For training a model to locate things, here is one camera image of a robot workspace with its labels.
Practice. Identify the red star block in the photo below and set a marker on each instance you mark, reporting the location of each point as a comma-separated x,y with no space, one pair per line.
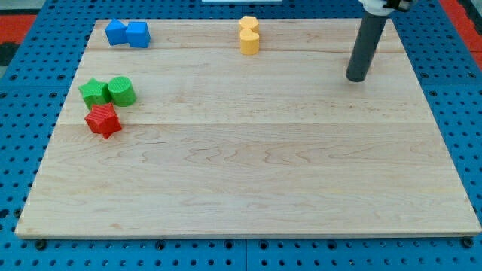
103,120

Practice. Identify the blue cube block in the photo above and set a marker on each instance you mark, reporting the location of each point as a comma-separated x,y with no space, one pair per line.
138,34

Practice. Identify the green star block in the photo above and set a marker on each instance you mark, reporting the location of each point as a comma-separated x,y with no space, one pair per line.
95,92

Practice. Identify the yellow hexagon block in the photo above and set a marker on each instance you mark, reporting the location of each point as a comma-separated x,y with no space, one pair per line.
248,22

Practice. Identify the light wooden board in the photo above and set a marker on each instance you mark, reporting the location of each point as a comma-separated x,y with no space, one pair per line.
276,145

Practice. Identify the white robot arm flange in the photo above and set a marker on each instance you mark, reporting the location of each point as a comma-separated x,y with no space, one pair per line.
386,7

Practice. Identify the yellow heart block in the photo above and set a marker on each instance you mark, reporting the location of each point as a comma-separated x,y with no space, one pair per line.
249,42

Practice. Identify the green cylinder block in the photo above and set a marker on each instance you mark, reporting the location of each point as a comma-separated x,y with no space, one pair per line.
121,91

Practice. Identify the blue triangular block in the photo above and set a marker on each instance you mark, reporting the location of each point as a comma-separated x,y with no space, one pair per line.
116,32

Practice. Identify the grey cylindrical pointer rod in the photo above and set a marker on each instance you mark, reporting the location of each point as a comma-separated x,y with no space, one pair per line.
365,46

